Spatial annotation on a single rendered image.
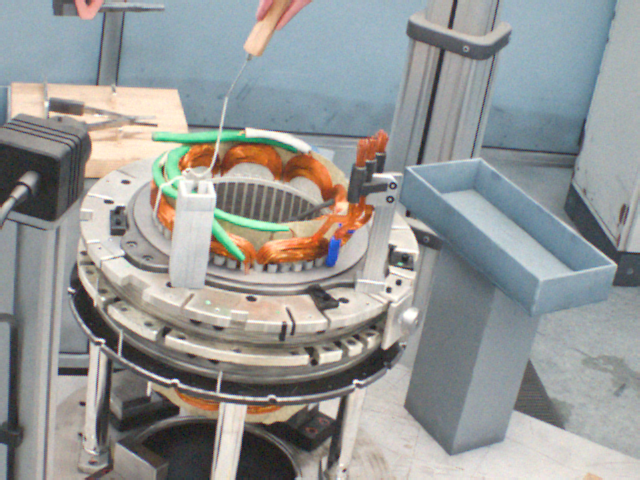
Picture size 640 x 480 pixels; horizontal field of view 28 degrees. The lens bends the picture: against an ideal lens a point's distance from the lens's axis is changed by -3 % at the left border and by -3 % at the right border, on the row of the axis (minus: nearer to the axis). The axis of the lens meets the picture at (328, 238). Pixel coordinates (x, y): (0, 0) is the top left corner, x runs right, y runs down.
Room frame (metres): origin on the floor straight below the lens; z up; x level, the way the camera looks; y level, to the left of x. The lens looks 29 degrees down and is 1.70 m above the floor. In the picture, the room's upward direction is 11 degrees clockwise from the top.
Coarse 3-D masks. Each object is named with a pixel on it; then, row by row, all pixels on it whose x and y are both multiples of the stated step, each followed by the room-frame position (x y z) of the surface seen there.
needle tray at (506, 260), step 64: (448, 192) 1.39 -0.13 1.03; (512, 192) 1.35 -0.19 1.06; (448, 256) 1.29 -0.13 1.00; (512, 256) 1.19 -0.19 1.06; (576, 256) 1.26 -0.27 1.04; (448, 320) 1.27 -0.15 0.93; (512, 320) 1.24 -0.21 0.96; (448, 384) 1.24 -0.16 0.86; (512, 384) 1.26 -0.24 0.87; (448, 448) 1.22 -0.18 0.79
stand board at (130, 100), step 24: (24, 96) 1.35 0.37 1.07; (48, 96) 1.36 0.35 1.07; (72, 96) 1.38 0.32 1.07; (96, 96) 1.39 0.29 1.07; (120, 96) 1.40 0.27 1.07; (144, 96) 1.41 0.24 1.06; (168, 96) 1.42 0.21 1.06; (96, 120) 1.32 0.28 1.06; (144, 120) 1.35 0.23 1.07; (168, 120) 1.36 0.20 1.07; (96, 144) 1.27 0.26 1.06; (120, 144) 1.28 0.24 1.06; (144, 144) 1.29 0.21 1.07; (168, 144) 1.30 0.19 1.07; (96, 168) 1.23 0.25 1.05
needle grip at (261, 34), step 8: (280, 0) 1.08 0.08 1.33; (288, 0) 1.08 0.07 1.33; (272, 8) 1.07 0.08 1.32; (280, 8) 1.08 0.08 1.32; (264, 16) 1.07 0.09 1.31; (272, 16) 1.07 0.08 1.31; (280, 16) 1.08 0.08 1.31; (264, 24) 1.07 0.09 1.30; (272, 24) 1.07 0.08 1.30; (256, 32) 1.07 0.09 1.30; (264, 32) 1.07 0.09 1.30; (272, 32) 1.07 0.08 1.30; (248, 40) 1.07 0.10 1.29; (256, 40) 1.07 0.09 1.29; (264, 40) 1.07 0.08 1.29; (248, 48) 1.07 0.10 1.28; (256, 48) 1.07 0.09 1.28; (264, 48) 1.07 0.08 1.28; (256, 56) 1.07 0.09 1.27
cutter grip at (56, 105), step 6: (54, 102) 1.29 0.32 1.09; (60, 102) 1.30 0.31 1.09; (66, 102) 1.30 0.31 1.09; (72, 102) 1.30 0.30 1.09; (78, 102) 1.30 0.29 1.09; (84, 102) 1.30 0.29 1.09; (54, 108) 1.30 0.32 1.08; (60, 108) 1.30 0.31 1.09; (66, 108) 1.30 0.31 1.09; (72, 108) 1.30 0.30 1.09; (78, 108) 1.30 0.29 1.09; (66, 114) 1.30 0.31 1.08; (72, 114) 1.30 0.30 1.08; (78, 114) 1.30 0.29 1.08
